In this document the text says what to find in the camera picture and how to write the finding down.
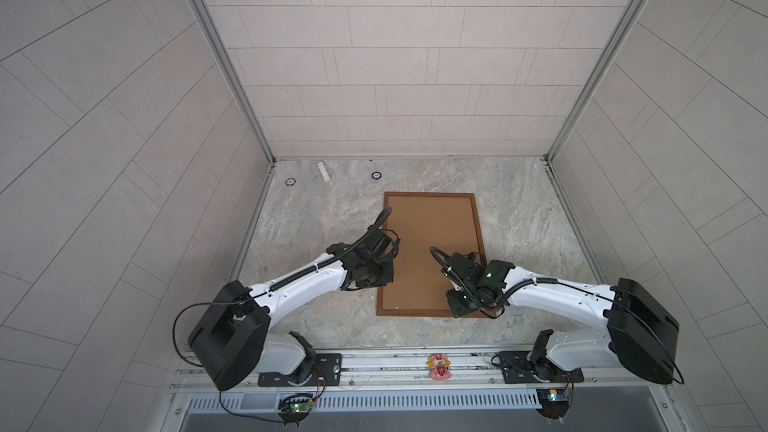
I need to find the brown wooden picture frame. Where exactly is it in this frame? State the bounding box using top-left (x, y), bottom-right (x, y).
top-left (376, 191), bottom-right (488, 319)

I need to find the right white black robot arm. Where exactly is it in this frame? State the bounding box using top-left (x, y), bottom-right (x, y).
top-left (430, 247), bottom-right (685, 385)

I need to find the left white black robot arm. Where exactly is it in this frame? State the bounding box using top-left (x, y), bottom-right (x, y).
top-left (187, 228), bottom-right (400, 391)

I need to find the pink toy figure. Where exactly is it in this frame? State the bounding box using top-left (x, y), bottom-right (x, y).
top-left (427, 353), bottom-right (452, 381)

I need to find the white cylinder tube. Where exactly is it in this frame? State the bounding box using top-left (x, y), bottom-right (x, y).
top-left (317, 162), bottom-right (331, 183)

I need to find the right green circuit board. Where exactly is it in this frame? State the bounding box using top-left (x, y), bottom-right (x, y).
top-left (536, 389), bottom-right (571, 420)

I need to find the green circuit board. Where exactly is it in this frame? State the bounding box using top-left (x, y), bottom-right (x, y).
top-left (277, 393), bottom-right (315, 424)
top-left (536, 389), bottom-right (571, 420)

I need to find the left green circuit board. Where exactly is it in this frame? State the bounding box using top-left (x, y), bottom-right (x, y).
top-left (277, 393), bottom-right (315, 424)

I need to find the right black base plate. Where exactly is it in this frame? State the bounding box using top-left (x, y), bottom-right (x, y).
top-left (491, 351), bottom-right (584, 385)

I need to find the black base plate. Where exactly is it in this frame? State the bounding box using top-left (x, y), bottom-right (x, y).
top-left (257, 353), bottom-right (342, 387)
top-left (491, 351), bottom-right (584, 385)

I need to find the aluminium front rail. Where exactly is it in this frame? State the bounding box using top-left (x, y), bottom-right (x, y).
top-left (167, 344), bottom-right (670, 395)

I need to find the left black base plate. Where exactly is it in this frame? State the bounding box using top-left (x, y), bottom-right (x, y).
top-left (257, 353), bottom-right (342, 387)

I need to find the white vented cable duct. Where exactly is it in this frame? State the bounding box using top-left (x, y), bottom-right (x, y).
top-left (187, 389), bottom-right (542, 414)

